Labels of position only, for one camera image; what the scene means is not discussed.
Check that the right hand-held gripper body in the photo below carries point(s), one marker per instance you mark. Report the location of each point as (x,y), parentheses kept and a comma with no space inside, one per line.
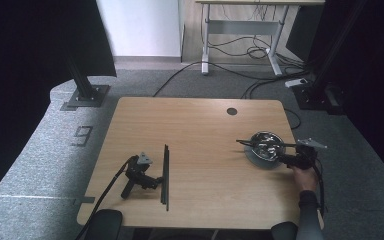
(305,156)

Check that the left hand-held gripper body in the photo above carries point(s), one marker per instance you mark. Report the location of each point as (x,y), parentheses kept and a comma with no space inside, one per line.
(136,171)

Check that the pile of small metal parts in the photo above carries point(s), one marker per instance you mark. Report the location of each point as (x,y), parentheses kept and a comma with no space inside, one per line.
(266,150)

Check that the round metal bowl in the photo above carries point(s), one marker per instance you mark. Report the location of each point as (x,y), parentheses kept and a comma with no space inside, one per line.
(256,163)

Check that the person's right hand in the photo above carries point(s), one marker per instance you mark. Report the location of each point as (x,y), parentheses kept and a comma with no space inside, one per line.
(305,178)

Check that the black aluminium profile bar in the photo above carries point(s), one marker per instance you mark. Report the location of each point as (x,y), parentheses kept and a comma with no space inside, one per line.
(165,173)

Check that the thin black tool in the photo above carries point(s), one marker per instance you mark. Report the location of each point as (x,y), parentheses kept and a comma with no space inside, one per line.
(245,142)

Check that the small dark tape piece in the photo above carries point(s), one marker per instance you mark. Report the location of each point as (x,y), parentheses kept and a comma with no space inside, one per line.
(86,200)

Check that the black metal stand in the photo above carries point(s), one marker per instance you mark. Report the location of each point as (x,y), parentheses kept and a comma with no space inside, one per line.
(85,88)
(316,98)

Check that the dark rounded object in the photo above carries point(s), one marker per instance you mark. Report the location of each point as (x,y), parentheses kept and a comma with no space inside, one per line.
(105,225)

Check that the dark round table grommet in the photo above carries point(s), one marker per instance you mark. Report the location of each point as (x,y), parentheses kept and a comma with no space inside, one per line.
(232,111)

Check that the white power strip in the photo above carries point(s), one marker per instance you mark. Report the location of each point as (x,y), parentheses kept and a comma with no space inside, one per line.
(296,82)

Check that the black curtain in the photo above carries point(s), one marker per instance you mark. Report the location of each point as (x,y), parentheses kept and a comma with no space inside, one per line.
(373,66)
(20,66)

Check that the white standing desk frame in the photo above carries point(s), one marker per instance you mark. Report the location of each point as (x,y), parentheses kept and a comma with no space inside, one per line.
(243,27)

